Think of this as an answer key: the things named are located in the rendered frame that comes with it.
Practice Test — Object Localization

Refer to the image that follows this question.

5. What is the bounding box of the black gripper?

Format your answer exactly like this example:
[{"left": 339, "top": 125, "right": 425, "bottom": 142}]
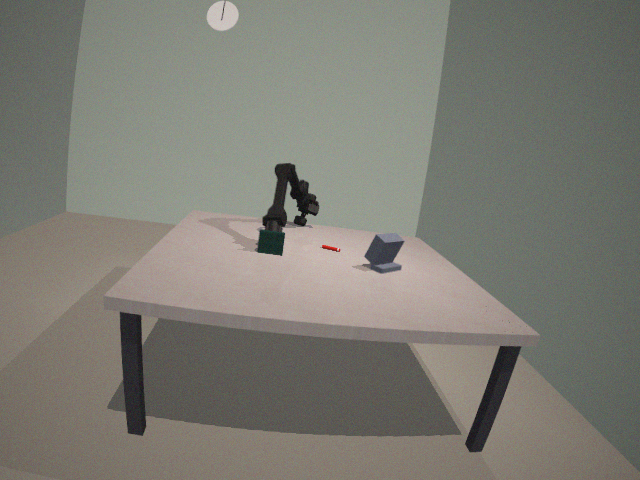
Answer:
[{"left": 294, "top": 193, "right": 316, "bottom": 226}]

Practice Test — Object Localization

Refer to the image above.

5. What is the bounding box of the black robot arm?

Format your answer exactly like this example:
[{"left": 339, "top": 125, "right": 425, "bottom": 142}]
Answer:
[{"left": 262, "top": 163, "right": 319, "bottom": 232}]

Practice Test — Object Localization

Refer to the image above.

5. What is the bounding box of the dark grey square panel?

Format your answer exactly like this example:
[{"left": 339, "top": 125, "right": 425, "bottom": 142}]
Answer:
[{"left": 364, "top": 233, "right": 405, "bottom": 274}]

